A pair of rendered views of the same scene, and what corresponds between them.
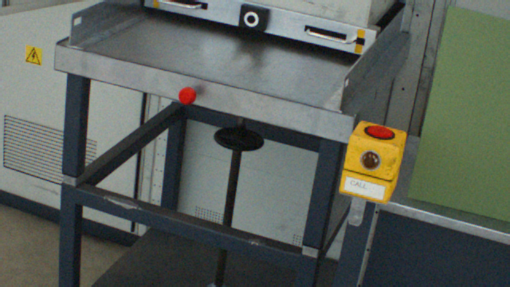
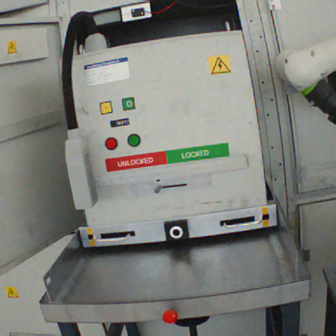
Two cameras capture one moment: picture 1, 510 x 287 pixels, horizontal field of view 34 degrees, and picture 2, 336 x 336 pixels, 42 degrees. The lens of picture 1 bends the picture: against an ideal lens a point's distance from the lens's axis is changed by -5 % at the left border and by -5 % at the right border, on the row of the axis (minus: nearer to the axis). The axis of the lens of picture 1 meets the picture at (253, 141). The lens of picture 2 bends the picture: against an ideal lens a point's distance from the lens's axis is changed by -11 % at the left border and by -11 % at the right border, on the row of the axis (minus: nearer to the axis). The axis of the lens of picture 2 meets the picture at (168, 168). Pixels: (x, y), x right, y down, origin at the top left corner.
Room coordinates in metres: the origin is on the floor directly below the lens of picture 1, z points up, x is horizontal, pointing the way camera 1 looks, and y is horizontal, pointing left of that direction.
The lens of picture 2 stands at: (0.65, 0.22, 1.31)
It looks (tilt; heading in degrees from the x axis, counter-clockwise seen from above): 12 degrees down; 351
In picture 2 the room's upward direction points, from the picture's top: 9 degrees counter-clockwise
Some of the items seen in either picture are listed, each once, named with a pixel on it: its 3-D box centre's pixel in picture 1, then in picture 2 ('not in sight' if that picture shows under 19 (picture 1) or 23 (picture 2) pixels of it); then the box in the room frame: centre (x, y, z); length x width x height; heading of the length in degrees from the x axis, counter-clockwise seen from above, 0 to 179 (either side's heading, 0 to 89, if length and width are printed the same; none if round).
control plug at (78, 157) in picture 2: not in sight; (80, 171); (1.84, 0.26, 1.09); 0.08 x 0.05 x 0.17; 164
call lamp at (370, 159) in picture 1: (370, 161); not in sight; (1.20, -0.18, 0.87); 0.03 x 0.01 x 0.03; 75
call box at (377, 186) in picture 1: (373, 162); not in sight; (1.24, -0.19, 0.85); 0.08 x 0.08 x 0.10; 75
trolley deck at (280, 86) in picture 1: (252, 47); (180, 252); (1.86, 0.04, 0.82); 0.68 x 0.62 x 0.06; 165
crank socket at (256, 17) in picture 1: (253, 17); (176, 230); (1.83, 0.04, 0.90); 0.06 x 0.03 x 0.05; 74
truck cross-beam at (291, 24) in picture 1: (258, 14); (178, 226); (1.87, 0.03, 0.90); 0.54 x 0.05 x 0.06; 74
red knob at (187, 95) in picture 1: (189, 94); (170, 314); (1.51, 0.13, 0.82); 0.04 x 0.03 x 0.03; 165
